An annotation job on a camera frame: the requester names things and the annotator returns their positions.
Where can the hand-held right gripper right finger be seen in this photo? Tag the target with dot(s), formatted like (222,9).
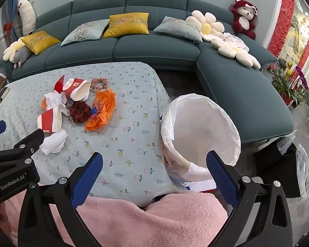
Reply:
(221,180)

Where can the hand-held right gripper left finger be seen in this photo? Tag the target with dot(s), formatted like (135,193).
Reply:
(88,177)

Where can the red and white paper cup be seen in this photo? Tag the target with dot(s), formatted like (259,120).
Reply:
(50,119)

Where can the maroon velvet scrunchie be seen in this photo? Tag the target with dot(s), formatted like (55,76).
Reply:
(76,115)

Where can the trash bin with white liner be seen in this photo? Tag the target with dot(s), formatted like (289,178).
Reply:
(200,131)

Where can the red and white bag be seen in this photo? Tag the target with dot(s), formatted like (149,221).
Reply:
(76,90)

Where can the large orange ruffled wrapper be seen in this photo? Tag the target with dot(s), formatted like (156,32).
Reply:
(103,110)

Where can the beige scrunchie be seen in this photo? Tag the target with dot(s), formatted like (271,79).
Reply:
(103,81)

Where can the black box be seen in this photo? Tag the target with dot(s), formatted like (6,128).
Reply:
(280,182)

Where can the clear bubble wrap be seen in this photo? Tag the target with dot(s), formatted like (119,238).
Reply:
(285,142)
(302,164)

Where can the pink fleece garment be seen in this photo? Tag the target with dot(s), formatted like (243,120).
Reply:
(157,218)

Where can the light blue floral tablecloth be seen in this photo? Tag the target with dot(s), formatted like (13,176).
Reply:
(134,113)

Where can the cream flower cushion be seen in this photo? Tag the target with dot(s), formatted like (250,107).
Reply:
(10,51)

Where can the teal sectional sofa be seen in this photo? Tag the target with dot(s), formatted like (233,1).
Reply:
(221,87)

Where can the yellow embroidered pillow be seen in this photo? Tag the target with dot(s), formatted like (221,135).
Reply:
(127,24)
(40,41)

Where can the red curtain bow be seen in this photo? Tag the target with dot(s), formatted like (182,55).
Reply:
(8,28)

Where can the green plant in red pot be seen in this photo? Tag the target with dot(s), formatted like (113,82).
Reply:
(283,85)

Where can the long white plush toy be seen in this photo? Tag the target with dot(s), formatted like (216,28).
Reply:
(27,15)

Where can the light blue embroidered pillow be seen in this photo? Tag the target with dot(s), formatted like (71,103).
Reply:
(179,29)
(85,32)

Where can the flower cushion pale yellow centre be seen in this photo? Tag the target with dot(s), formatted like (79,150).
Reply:
(243,56)

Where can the yellow gourd ornament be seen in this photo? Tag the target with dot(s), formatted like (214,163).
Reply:
(289,69)

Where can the purple orchid plant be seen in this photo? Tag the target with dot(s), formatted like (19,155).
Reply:
(302,77)

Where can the blue curtain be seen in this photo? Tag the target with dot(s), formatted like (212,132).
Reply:
(14,0)

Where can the flower cushion bright yellow centre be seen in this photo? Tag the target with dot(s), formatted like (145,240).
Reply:
(207,25)

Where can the dark red teddy bear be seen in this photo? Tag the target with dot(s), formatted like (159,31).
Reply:
(244,18)

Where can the red fringed wall hanging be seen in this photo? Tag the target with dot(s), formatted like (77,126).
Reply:
(285,12)

